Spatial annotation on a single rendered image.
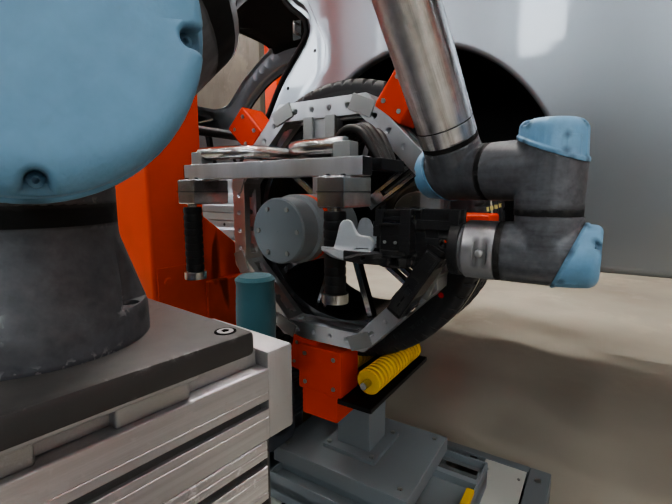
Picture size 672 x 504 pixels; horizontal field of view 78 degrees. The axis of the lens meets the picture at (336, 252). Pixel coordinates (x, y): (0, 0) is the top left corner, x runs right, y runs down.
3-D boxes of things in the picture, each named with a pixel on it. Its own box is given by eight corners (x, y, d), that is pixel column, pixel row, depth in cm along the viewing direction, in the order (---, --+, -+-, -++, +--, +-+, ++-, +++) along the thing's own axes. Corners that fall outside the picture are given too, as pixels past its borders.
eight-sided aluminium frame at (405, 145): (445, 359, 86) (456, 86, 78) (434, 371, 81) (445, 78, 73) (253, 317, 115) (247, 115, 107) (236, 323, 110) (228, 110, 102)
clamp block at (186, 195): (229, 203, 88) (228, 178, 87) (194, 204, 80) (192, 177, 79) (213, 203, 90) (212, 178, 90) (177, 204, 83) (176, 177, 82)
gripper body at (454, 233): (392, 207, 64) (472, 208, 57) (391, 262, 65) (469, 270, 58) (369, 208, 57) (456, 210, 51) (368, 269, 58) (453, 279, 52)
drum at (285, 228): (362, 256, 94) (362, 193, 92) (306, 271, 76) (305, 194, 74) (312, 251, 102) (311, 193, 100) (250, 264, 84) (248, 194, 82)
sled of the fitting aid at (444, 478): (486, 490, 118) (488, 458, 117) (446, 591, 88) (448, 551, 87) (338, 435, 145) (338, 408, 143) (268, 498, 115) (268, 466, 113)
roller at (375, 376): (424, 356, 112) (425, 336, 111) (374, 403, 87) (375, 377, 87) (404, 352, 115) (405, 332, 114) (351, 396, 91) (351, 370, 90)
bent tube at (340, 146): (400, 164, 80) (401, 107, 79) (349, 157, 64) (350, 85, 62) (325, 166, 89) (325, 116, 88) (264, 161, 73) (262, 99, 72)
